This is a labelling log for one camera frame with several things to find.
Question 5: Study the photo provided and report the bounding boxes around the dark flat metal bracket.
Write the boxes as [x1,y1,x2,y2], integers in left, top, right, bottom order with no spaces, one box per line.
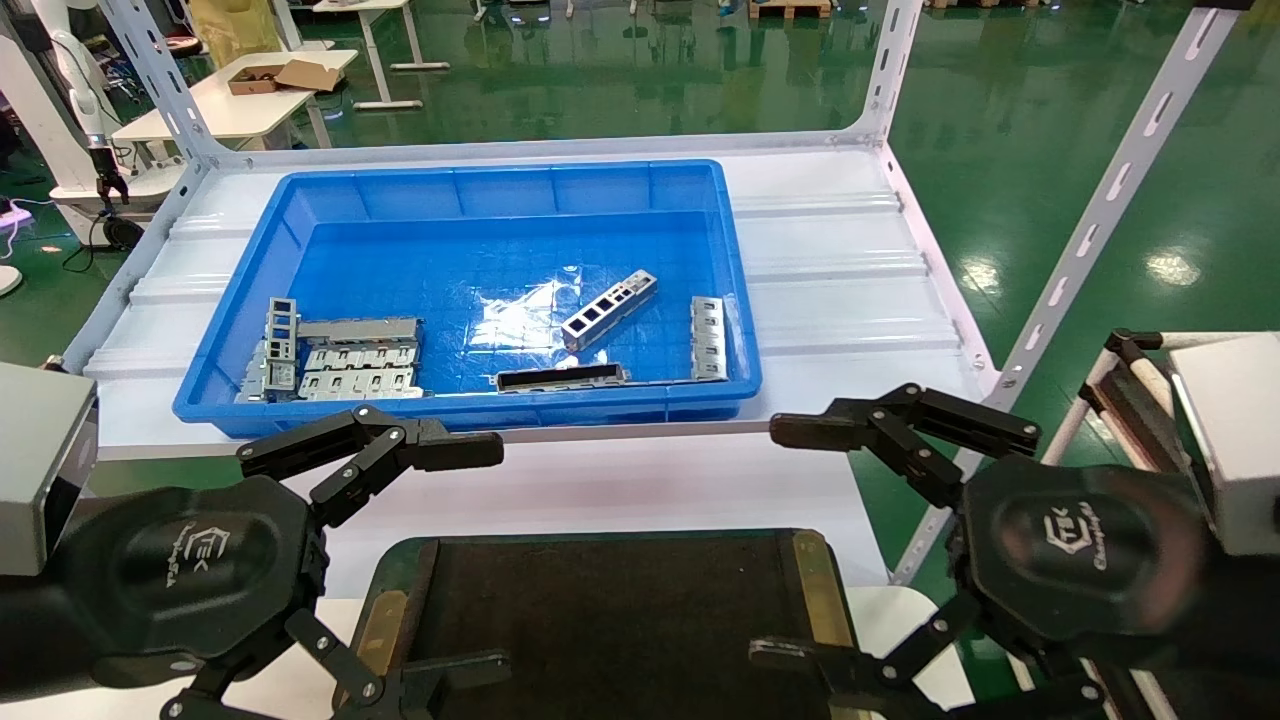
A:
[497,363,629,393]

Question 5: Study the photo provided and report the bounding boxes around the short notched metal bracket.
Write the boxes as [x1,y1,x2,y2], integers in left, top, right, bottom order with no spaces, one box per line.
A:
[690,296,726,382]

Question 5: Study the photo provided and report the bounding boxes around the yellow fabric item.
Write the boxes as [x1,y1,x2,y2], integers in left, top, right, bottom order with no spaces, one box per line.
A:
[190,0,283,69]

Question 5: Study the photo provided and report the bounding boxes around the black container tray brass edges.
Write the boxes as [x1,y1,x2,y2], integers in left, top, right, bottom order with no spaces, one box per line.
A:
[335,528,861,720]

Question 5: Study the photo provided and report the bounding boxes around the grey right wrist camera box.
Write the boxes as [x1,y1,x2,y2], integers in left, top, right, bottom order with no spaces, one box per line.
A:
[1168,333,1280,557]

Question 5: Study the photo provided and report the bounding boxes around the large blue plastic bin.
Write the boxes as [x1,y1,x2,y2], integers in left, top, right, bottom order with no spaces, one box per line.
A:
[172,160,763,438]

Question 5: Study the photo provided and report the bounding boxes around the grey bracket with square windows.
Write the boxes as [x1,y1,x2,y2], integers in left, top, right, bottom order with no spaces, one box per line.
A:
[264,297,301,393]

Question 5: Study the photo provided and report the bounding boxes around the white table with T legs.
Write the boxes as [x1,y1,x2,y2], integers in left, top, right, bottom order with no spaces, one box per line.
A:
[312,0,451,111]

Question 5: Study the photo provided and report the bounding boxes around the metal bracket with square holes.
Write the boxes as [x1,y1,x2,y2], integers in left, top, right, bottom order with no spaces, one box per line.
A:
[561,270,659,353]

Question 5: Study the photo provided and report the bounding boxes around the white table with cardboard box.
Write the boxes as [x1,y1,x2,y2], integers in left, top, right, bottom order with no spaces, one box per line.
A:
[112,48,359,151]

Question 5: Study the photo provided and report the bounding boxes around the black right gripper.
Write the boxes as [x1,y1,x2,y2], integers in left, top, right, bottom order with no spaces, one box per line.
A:
[749,382,1208,720]

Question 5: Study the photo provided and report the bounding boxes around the white slotted rack post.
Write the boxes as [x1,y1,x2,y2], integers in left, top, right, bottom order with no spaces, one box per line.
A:
[850,0,923,141]
[98,0,216,166]

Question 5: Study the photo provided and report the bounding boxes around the perforated flat metal plate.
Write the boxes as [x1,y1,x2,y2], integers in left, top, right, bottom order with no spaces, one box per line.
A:
[300,344,420,373]
[297,369,423,402]

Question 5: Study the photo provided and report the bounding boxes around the white metal shelf rack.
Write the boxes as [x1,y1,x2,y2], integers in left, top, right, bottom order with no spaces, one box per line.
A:
[890,5,1251,586]

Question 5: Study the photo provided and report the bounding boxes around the small bent metal bracket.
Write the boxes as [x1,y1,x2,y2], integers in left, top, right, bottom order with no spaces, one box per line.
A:
[237,340,271,403]

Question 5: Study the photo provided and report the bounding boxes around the open brown cardboard box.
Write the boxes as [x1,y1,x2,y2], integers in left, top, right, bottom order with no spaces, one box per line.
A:
[228,58,344,96]

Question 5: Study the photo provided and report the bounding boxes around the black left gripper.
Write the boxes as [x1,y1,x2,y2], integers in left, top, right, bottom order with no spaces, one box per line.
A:
[58,403,512,720]

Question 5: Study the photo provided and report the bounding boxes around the long plain grey metal bar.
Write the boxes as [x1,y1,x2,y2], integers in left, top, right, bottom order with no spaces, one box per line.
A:
[298,317,422,347]

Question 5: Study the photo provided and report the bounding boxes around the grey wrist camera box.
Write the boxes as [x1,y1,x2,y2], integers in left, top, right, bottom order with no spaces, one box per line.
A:
[0,362,99,578]
[1168,333,1280,557]

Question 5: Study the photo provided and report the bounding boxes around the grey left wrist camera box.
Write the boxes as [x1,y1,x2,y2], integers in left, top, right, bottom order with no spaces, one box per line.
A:
[0,362,99,578]

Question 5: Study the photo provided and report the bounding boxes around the white cart with black handles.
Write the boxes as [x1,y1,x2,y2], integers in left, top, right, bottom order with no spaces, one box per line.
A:
[1078,328,1280,476]

